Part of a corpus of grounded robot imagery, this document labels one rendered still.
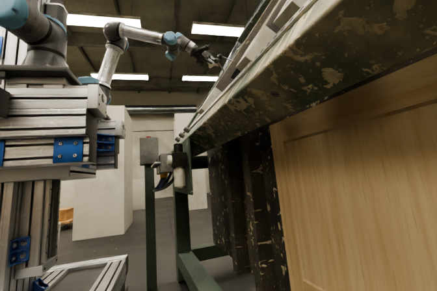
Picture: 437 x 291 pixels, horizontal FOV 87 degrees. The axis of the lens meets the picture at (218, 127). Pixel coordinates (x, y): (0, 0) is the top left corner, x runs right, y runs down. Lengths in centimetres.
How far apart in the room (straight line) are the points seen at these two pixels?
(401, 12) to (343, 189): 42
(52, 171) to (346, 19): 99
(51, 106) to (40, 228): 50
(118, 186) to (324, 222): 302
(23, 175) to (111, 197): 245
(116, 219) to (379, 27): 339
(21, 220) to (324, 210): 108
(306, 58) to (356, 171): 32
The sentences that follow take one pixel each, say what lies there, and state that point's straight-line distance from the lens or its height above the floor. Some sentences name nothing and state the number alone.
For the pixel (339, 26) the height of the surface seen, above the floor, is 80.
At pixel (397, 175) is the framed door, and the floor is 61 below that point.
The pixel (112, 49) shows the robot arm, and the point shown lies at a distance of 174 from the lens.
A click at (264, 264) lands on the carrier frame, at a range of 99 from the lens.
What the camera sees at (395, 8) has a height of 78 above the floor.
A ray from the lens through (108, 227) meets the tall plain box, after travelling 351.
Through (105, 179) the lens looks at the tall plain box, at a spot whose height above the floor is 71.
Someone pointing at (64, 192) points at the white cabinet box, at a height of 57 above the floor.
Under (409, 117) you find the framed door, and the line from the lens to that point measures 53.
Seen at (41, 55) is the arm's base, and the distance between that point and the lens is 104.
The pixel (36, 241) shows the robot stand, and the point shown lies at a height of 45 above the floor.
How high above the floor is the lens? 64
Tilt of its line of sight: 12 degrees up
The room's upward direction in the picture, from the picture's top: 5 degrees counter-clockwise
